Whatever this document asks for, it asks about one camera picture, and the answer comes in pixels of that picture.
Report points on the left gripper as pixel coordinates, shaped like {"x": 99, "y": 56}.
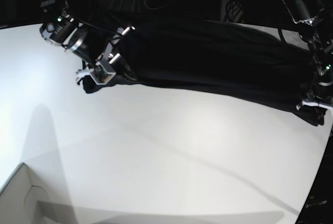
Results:
{"x": 319, "y": 95}

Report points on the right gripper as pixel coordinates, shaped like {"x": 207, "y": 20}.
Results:
{"x": 102, "y": 60}

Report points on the black t-shirt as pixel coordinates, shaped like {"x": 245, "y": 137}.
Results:
{"x": 217, "y": 58}

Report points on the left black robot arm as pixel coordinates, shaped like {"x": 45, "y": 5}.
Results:
{"x": 314, "y": 21}

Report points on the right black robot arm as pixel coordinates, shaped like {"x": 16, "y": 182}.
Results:
{"x": 60, "y": 22}

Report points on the white cardboard box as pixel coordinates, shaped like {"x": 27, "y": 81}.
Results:
{"x": 21, "y": 201}

